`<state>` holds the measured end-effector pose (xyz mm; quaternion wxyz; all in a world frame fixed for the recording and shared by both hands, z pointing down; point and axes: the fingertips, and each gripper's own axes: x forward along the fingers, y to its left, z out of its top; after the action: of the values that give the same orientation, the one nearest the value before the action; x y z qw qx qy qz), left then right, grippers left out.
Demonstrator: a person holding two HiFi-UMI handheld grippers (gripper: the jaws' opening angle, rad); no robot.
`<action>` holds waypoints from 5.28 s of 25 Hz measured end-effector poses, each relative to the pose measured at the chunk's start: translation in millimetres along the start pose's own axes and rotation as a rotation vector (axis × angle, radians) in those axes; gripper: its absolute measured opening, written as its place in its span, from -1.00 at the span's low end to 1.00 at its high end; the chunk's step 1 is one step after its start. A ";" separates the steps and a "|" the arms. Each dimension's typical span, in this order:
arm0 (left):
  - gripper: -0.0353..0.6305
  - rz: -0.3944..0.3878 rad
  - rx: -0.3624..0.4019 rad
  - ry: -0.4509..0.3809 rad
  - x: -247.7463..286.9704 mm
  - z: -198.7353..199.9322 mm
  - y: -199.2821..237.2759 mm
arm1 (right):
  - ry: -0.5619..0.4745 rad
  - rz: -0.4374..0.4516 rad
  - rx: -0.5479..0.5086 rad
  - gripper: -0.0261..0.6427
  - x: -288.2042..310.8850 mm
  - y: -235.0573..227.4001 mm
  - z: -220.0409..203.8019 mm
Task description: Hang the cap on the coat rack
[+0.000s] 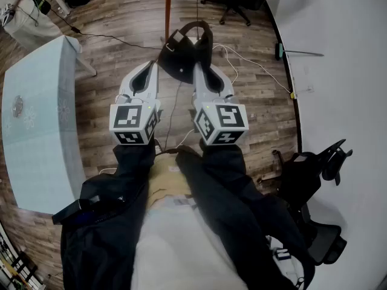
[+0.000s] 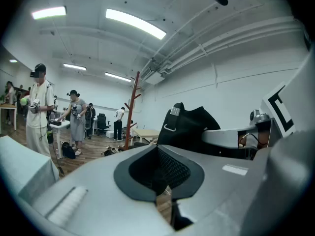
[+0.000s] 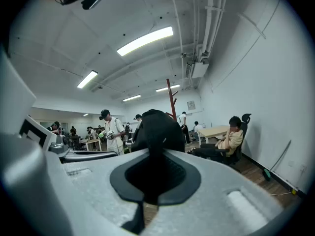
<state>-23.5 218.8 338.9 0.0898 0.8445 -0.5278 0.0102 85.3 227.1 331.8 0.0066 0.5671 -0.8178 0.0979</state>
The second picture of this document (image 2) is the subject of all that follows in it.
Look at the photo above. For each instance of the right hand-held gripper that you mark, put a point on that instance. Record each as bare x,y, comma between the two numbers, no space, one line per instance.
302,95

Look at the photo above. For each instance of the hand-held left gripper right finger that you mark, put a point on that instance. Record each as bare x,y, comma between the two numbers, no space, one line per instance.
233,195

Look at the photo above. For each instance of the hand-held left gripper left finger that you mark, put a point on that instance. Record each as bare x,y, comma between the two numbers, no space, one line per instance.
93,195

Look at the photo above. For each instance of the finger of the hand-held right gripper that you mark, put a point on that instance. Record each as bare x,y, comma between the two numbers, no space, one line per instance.
221,138

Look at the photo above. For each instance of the black bag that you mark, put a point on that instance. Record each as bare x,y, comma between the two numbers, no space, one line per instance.
187,124
68,151

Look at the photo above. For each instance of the wooden coat stand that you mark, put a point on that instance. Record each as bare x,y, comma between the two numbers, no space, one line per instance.
133,99

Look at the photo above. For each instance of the white storage box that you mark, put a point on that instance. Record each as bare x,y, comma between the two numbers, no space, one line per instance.
110,134

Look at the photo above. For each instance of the black office chair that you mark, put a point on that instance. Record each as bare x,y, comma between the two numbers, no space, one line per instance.
102,123

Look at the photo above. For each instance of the low wooden table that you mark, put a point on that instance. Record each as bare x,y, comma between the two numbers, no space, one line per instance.
145,132

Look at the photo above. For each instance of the light blue table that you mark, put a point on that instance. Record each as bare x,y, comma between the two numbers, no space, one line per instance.
22,166

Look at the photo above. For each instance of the white desk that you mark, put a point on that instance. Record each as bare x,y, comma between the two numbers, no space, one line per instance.
60,125

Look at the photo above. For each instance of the white ceiling air conditioner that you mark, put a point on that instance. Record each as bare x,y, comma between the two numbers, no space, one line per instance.
153,76

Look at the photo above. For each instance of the white ceiling pipe bundle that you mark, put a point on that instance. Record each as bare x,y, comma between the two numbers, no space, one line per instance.
221,40

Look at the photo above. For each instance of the green ball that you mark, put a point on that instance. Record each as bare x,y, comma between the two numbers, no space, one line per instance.
23,101

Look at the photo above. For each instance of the wooden top table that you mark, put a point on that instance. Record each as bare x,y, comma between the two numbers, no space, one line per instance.
7,106

